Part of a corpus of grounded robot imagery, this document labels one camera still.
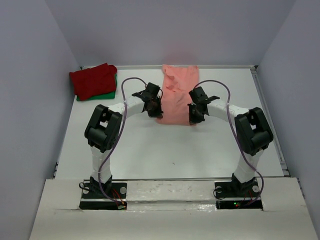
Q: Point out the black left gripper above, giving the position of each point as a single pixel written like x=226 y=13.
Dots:
x=158 y=112

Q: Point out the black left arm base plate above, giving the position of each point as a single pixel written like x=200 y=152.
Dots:
x=92 y=198

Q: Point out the folded dark red t-shirt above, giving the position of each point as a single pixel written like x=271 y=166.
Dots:
x=94 y=81

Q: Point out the folded green t-shirt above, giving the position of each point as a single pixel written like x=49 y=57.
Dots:
x=106 y=96

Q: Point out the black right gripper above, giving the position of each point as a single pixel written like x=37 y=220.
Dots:
x=193 y=120

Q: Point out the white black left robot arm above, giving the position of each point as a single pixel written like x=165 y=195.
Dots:
x=105 y=128

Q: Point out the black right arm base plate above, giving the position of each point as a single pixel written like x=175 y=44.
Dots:
x=230 y=199

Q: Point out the salmon pink t-shirt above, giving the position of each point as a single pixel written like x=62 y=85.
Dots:
x=177 y=83

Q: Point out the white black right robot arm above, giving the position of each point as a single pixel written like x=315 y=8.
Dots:
x=252 y=134

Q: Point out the aluminium table edge rail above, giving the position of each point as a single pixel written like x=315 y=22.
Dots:
x=276 y=143

